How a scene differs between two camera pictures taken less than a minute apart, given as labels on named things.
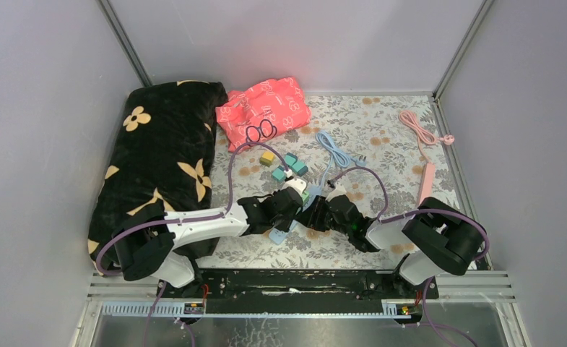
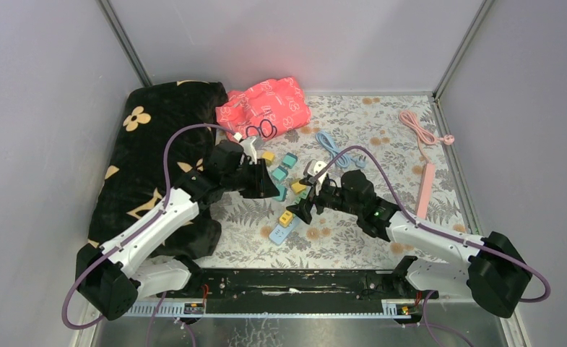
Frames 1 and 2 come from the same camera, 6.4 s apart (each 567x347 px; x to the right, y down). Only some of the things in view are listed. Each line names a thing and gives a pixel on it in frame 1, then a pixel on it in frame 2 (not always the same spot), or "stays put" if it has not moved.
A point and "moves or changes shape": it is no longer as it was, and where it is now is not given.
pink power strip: (424, 136) stays put
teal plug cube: (300, 168) moves or changes shape
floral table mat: (373, 157) stays put
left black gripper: (290, 220) → (263, 186)
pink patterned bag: (261, 112) stays put
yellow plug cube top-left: (266, 158) stays put
